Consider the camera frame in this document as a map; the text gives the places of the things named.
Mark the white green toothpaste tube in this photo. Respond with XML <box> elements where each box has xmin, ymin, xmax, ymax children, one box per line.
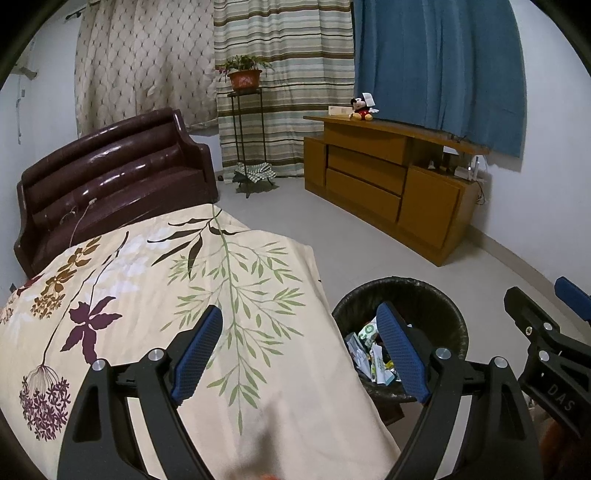
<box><xmin>370</xmin><ymin>344</ymin><xmax>399</xmax><ymax>386</ymax></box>

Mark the green white snack wrapper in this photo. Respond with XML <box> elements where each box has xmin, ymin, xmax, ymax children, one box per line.
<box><xmin>358</xmin><ymin>318</ymin><xmax>379</xmax><ymax>349</ymax></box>

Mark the silver foil wrapper bundle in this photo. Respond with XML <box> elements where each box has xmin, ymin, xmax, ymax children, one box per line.
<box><xmin>345</xmin><ymin>332</ymin><xmax>373</xmax><ymax>381</ymax></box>

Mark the black lined trash bin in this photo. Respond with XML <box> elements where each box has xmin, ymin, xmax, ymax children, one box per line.
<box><xmin>332</xmin><ymin>276</ymin><xmax>469</xmax><ymax>409</ymax></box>

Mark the white router on cabinet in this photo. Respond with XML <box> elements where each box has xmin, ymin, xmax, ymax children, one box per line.
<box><xmin>454</xmin><ymin>155</ymin><xmax>480</xmax><ymax>182</ymax></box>

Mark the floral beige table cloth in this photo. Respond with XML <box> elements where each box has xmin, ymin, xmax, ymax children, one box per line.
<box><xmin>1</xmin><ymin>205</ymin><xmax>400</xmax><ymax>479</ymax></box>

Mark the wooden sideboard cabinet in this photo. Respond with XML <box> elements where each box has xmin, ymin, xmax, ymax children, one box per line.
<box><xmin>304</xmin><ymin>116</ymin><xmax>489</xmax><ymax>266</ymax></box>

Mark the blue curtain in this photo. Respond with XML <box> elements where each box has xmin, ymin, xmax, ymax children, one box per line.
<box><xmin>353</xmin><ymin>0</ymin><xmax>526</xmax><ymax>157</ymax></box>

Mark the mickey mouse plush toy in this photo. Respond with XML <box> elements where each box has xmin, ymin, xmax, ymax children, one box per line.
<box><xmin>349</xmin><ymin>97</ymin><xmax>379</xmax><ymax>121</ymax></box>

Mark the dark brown leather sofa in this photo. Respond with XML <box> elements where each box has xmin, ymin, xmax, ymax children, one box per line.
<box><xmin>14</xmin><ymin>107</ymin><xmax>219</xmax><ymax>278</ymax></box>

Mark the white box on cabinet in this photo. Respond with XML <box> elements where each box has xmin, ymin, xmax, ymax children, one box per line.
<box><xmin>328</xmin><ymin>105</ymin><xmax>353</xmax><ymax>117</ymax></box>

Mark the checkered cloth on stand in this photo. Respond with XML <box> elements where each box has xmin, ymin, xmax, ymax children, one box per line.
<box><xmin>232</xmin><ymin>162</ymin><xmax>276</xmax><ymax>183</ymax></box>

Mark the striped curtain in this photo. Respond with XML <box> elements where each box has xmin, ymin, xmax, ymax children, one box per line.
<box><xmin>213</xmin><ymin>1</ymin><xmax>355</xmax><ymax>182</ymax></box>

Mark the black metal plant stand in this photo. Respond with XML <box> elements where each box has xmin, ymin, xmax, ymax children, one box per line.
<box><xmin>226</xmin><ymin>89</ymin><xmax>279</xmax><ymax>199</ymax></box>

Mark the air conditioner unit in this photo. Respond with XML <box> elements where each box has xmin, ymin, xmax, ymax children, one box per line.
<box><xmin>11</xmin><ymin>66</ymin><xmax>38</xmax><ymax>80</ymax></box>

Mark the beige patterned curtain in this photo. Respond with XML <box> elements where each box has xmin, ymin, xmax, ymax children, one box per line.
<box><xmin>74</xmin><ymin>1</ymin><xmax>217</xmax><ymax>136</ymax></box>

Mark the potted plant red pot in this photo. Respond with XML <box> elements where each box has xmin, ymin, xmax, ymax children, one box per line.
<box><xmin>216</xmin><ymin>54</ymin><xmax>273</xmax><ymax>95</ymax></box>

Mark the white cable on sofa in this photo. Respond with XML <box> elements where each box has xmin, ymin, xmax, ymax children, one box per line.
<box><xmin>58</xmin><ymin>197</ymin><xmax>99</xmax><ymax>248</ymax></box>

